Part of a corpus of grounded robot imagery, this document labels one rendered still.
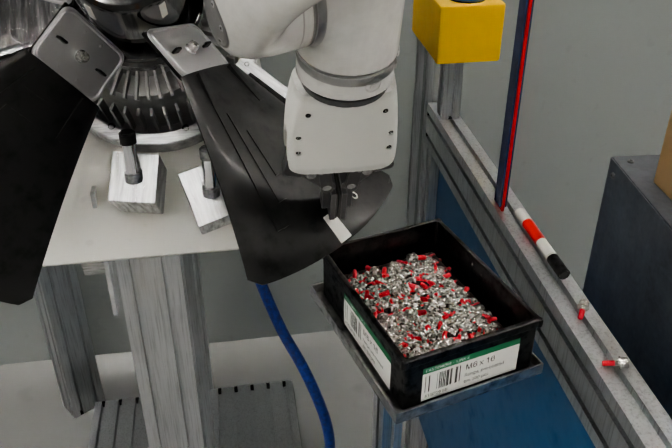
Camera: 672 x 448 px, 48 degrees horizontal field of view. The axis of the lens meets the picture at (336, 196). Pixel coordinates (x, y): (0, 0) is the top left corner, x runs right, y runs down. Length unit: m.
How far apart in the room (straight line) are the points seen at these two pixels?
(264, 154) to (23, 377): 1.48
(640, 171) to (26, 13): 0.78
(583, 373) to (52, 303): 1.23
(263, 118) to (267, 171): 0.07
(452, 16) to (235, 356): 1.22
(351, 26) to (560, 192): 1.46
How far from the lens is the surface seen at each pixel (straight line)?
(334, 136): 0.66
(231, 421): 1.80
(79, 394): 1.96
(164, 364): 1.24
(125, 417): 1.86
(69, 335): 1.85
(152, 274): 1.13
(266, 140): 0.78
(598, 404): 0.83
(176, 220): 1.00
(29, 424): 2.03
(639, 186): 1.01
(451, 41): 1.16
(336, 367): 2.02
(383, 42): 0.59
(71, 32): 0.83
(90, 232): 1.01
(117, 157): 0.93
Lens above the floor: 1.40
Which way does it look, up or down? 31 degrees down
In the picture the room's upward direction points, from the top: straight up
